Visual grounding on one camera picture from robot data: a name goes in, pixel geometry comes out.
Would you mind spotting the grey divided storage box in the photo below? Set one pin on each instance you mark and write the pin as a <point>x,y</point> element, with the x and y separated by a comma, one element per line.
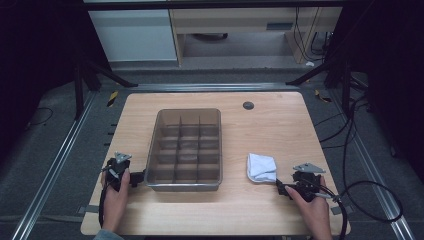
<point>185,150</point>

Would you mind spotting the white cabinet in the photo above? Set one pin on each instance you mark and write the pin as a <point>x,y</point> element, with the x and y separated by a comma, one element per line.
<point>133,35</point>

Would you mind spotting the person's left hand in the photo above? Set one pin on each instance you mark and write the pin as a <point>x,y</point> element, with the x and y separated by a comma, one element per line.
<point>115,200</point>

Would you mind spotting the grey metal crossbar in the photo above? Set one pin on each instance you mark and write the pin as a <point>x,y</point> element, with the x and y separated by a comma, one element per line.
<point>213,87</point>

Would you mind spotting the silver floor rail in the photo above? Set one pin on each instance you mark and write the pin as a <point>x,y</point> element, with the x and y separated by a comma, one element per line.
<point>53,166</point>
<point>373,170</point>

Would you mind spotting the white cloth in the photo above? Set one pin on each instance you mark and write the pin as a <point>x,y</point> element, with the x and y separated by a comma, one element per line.
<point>262,167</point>

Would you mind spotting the black metal stand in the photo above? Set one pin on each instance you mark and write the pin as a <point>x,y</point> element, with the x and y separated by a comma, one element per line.
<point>336,75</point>
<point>80,86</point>

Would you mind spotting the person's right hand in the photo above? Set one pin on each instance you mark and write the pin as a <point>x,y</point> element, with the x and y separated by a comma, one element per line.
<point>311,210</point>

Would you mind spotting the yellow black striped tape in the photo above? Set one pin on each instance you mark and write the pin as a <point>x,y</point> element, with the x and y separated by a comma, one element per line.
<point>112,98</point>
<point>322,97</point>

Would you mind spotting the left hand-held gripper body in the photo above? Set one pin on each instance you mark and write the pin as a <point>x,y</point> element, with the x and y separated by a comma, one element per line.
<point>116,170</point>

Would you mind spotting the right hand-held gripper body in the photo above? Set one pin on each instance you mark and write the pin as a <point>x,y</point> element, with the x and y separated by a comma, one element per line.
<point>308,183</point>

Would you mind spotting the grey round table grommet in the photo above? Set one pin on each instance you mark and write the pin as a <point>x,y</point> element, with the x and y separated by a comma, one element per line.
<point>248,105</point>

